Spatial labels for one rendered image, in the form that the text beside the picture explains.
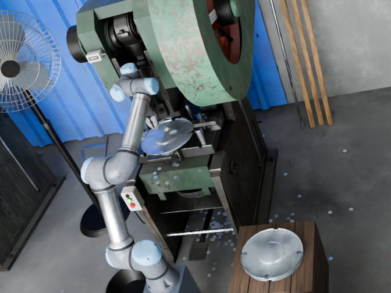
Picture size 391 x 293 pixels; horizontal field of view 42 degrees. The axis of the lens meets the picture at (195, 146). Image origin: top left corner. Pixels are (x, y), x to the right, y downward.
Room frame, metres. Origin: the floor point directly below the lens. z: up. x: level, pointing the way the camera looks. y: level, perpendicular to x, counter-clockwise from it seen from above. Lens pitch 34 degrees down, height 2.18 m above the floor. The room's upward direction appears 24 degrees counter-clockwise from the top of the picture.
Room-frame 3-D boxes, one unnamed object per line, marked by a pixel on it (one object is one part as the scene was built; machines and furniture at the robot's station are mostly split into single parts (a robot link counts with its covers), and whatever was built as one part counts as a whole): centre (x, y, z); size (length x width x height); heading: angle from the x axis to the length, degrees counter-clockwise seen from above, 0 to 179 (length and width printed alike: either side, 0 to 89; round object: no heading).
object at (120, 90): (2.11, 0.18, 1.19); 0.11 x 0.11 x 0.08; 53
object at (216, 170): (2.37, -0.25, 0.45); 0.92 x 0.12 x 0.90; 154
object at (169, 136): (2.25, 0.11, 0.78); 0.29 x 0.29 x 0.01
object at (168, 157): (2.21, 0.13, 0.72); 0.25 x 0.14 x 0.14; 154
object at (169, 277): (1.66, 0.38, 0.50); 0.15 x 0.15 x 0.10
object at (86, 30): (2.49, -0.01, 0.83); 0.79 x 0.43 x 1.34; 154
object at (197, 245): (2.24, 0.12, 0.14); 0.59 x 0.10 x 0.05; 154
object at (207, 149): (2.37, 0.06, 0.68); 0.45 x 0.30 x 0.06; 64
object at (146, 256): (1.66, 0.39, 0.62); 0.13 x 0.12 x 0.14; 53
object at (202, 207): (2.37, 0.05, 0.31); 0.43 x 0.42 x 0.01; 64
